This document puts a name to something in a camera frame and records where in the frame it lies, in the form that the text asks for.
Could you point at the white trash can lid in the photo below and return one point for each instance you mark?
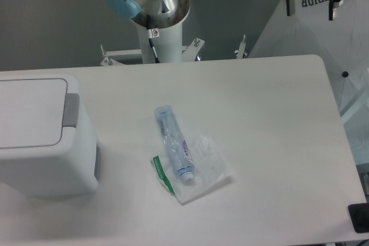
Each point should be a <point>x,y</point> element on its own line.
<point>35,111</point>

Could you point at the clear plastic bag green strip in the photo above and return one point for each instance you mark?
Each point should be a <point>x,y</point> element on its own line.
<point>211,171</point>

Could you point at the black device at table edge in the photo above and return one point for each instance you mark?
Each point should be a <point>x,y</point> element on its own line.
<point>359,217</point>

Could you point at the white metal base frame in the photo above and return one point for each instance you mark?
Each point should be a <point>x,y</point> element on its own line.
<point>155,50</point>

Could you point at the white umbrella with lettering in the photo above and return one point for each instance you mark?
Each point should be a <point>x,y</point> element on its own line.
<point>342,43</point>

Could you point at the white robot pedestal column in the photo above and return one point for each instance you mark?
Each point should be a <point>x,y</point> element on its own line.
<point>166,41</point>

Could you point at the white trash can body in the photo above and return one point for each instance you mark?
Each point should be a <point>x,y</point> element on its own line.
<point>70,167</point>

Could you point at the crushed clear plastic bottle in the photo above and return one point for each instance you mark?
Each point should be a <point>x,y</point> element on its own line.
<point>175,144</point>

